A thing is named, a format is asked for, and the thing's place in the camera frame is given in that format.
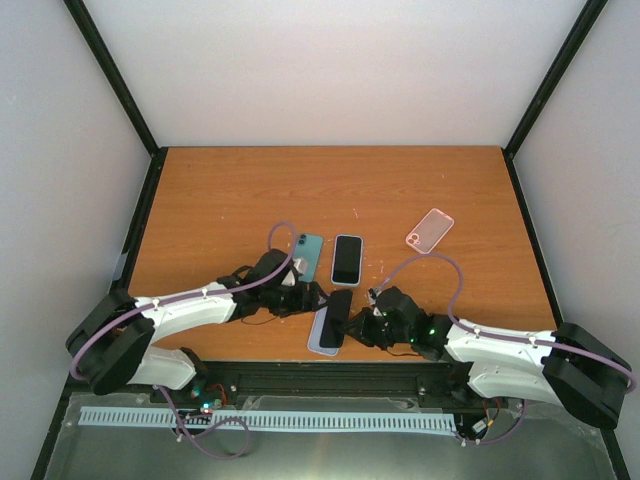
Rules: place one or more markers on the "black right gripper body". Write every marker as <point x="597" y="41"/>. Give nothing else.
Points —
<point x="385" y="333"/>

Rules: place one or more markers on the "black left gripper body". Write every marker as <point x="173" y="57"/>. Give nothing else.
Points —
<point x="283" y="303"/>

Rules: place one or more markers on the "black phone face up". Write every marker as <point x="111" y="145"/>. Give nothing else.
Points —
<point x="336" y="316"/>

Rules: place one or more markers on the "purple phone case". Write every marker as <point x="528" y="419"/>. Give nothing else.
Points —
<point x="313" y="343"/>

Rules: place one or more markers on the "teal green phone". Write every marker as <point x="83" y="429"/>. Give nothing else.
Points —
<point x="308" y="249"/>

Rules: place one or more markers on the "pink phone case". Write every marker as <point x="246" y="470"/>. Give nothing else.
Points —
<point x="429" y="231"/>

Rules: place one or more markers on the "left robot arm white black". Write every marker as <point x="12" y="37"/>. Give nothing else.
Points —
<point x="165" y="330"/>

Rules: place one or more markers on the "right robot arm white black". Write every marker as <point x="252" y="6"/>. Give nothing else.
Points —
<point x="568" y="367"/>

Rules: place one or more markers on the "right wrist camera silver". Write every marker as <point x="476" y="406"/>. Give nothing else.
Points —
<point x="372" y="295"/>

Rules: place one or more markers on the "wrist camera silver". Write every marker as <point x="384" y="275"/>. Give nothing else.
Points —
<point x="297" y="273"/>
<point x="372" y="295"/>

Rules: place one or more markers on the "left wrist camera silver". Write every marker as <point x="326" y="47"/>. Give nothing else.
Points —
<point x="297" y="273"/>

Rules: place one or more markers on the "light blue cable duct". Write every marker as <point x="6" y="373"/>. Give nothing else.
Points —
<point x="272" y="421"/>

